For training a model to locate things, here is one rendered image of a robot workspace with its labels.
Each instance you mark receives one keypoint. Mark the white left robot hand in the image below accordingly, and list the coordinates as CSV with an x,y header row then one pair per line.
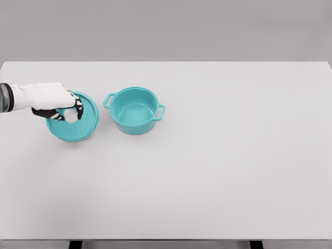
x,y
49,96

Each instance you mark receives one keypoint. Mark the teal pot lid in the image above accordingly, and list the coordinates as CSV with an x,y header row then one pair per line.
x,y
77,129

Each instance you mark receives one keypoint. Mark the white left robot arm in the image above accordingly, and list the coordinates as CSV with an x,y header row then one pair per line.
x,y
14,97

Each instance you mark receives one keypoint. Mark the white table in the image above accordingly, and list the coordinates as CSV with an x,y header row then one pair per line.
x,y
181,168

